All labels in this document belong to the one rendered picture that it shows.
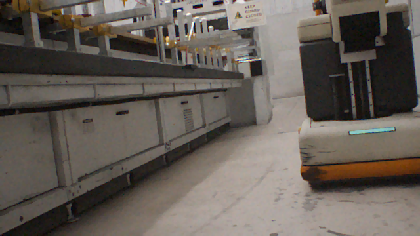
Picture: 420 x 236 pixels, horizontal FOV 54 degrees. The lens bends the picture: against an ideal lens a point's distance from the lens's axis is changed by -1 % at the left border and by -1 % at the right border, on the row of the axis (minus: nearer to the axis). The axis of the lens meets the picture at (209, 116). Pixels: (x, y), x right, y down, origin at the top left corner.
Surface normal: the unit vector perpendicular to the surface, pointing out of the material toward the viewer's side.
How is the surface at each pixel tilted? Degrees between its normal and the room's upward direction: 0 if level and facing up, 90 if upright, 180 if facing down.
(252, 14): 90
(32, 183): 90
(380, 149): 90
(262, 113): 90
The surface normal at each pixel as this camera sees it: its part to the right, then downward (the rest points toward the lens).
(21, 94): 0.97, -0.11
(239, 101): -0.23, 0.08
